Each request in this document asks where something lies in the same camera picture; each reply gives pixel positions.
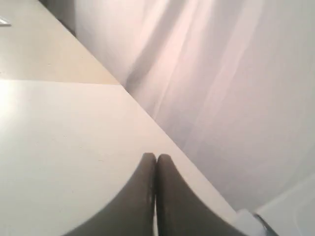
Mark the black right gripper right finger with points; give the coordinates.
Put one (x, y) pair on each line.
(179, 211)

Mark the blue white label sticker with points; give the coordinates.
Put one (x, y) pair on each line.
(4, 22)

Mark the white backdrop curtain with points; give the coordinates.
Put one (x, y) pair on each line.
(231, 82)

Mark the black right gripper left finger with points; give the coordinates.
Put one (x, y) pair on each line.
(131, 212)

